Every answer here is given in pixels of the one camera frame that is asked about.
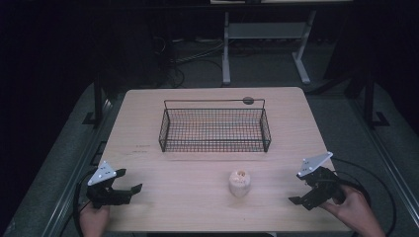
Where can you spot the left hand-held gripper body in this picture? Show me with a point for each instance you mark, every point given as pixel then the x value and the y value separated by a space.
pixel 102 173

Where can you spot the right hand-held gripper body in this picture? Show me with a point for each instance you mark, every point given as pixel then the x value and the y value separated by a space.
pixel 324 187

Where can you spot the dark round disc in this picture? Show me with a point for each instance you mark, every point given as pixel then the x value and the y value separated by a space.
pixel 248 100

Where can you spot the white metal stand frame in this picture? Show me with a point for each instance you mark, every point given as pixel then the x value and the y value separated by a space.
pixel 263 30

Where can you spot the aluminium rail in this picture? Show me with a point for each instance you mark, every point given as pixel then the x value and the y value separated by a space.
pixel 388 168
pixel 70 184

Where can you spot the person's left hand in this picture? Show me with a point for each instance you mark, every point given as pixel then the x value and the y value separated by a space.
pixel 94 222

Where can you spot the black metal post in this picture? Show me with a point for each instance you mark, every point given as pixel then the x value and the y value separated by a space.
pixel 98 98
pixel 369 102

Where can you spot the person's right hand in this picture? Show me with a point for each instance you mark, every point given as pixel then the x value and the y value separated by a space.
pixel 352 209

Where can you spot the cream lumpy round object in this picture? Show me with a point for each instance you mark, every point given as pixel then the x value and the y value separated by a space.
pixel 239 183

